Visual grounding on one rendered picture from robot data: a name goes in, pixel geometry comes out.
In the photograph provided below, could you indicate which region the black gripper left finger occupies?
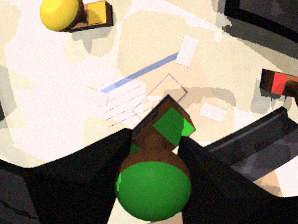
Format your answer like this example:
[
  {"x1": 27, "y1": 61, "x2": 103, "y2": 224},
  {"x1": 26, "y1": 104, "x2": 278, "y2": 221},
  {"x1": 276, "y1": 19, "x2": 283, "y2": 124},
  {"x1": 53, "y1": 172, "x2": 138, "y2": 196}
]
[{"x1": 0, "y1": 128, "x2": 133, "y2": 224}]

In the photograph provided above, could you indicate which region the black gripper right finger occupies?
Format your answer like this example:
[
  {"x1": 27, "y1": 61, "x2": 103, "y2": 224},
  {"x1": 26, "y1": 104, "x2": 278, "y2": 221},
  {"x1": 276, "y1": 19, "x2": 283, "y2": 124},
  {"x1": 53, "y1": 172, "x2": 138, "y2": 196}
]
[{"x1": 177, "y1": 136, "x2": 298, "y2": 224}]

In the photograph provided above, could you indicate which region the red-handled rubber stamp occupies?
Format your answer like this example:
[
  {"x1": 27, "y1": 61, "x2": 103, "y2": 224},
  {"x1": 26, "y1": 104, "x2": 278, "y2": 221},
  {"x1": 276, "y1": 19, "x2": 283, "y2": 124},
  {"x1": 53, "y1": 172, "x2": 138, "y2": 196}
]
[{"x1": 259, "y1": 68, "x2": 298, "y2": 107}]

